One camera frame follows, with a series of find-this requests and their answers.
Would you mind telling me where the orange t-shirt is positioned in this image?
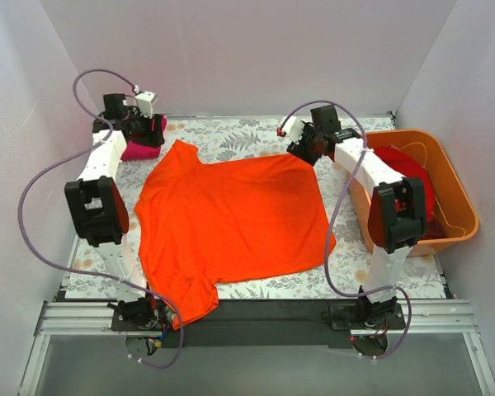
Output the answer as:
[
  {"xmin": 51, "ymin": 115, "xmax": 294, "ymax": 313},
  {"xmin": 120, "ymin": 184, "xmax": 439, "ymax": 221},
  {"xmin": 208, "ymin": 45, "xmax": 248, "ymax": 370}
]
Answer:
[{"xmin": 134, "ymin": 141, "xmax": 337, "ymax": 326}]

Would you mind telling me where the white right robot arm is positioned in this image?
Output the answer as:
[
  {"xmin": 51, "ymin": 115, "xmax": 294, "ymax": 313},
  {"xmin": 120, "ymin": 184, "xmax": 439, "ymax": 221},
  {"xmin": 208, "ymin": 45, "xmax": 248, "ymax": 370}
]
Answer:
[{"xmin": 277, "ymin": 100, "xmax": 427, "ymax": 330}]

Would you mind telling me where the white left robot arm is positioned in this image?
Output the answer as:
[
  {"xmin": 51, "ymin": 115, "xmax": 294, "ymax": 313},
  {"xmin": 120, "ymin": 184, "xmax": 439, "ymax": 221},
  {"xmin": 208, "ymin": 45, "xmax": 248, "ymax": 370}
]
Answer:
[{"xmin": 64, "ymin": 90, "xmax": 166, "ymax": 329}]

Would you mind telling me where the folded magenta t-shirt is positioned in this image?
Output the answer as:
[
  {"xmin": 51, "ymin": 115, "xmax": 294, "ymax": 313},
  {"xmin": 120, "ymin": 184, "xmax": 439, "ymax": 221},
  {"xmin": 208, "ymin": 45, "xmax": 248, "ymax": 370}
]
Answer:
[{"xmin": 121, "ymin": 115, "xmax": 167, "ymax": 161}]

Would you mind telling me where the red t-shirt in basket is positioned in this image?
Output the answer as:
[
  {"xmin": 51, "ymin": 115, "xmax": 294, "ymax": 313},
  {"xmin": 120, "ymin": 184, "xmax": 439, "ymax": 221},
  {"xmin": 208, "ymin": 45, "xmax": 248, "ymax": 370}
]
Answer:
[{"xmin": 375, "ymin": 146, "xmax": 447, "ymax": 240}]

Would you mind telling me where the orange plastic basket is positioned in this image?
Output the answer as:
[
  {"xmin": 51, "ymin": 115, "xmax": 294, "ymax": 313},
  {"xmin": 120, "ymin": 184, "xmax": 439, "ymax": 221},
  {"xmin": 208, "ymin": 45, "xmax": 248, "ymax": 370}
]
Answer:
[{"xmin": 347, "ymin": 130, "xmax": 479, "ymax": 257}]

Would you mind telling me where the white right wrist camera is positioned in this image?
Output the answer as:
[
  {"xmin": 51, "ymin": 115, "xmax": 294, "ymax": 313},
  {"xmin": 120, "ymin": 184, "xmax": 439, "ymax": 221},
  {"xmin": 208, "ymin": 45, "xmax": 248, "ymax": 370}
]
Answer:
[{"xmin": 276, "ymin": 115, "xmax": 305, "ymax": 144}]

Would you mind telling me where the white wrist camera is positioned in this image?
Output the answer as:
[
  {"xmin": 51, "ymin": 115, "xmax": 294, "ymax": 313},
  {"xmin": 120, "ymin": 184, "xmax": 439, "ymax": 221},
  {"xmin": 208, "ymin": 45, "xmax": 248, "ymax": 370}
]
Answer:
[
  {"xmin": 134, "ymin": 91, "xmax": 158, "ymax": 118},
  {"xmin": 276, "ymin": 115, "xmax": 305, "ymax": 144}
]

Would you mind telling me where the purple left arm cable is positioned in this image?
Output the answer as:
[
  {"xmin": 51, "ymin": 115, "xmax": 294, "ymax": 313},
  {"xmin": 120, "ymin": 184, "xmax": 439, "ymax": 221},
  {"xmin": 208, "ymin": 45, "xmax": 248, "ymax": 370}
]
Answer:
[{"xmin": 17, "ymin": 69, "xmax": 186, "ymax": 370}]

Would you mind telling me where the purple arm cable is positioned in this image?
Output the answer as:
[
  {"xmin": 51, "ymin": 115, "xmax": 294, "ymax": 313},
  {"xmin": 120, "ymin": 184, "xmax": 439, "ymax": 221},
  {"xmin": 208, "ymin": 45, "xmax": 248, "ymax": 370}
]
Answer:
[
  {"xmin": 282, "ymin": 98, "xmax": 408, "ymax": 361},
  {"xmin": 17, "ymin": 69, "xmax": 186, "ymax": 370}
]

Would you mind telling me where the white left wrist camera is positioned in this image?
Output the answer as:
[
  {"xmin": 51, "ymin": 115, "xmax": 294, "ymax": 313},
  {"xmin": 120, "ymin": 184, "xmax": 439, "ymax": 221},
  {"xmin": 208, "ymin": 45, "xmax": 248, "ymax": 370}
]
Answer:
[{"xmin": 134, "ymin": 91, "xmax": 158, "ymax": 118}]

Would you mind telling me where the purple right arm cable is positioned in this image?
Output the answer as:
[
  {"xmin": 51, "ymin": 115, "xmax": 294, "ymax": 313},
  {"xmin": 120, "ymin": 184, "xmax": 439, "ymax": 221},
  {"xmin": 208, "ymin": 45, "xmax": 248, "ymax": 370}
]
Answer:
[{"xmin": 282, "ymin": 98, "xmax": 408, "ymax": 361}]

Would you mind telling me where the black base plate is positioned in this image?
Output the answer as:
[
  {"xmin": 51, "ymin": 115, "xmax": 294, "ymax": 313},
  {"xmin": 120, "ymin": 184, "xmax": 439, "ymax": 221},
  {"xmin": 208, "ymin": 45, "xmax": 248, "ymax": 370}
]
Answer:
[{"xmin": 107, "ymin": 298, "xmax": 406, "ymax": 348}]

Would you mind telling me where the aluminium frame rail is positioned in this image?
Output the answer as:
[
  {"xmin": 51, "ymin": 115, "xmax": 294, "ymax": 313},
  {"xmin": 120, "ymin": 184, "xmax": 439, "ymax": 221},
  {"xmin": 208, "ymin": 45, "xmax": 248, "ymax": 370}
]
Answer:
[{"xmin": 19, "ymin": 299, "xmax": 495, "ymax": 395}]

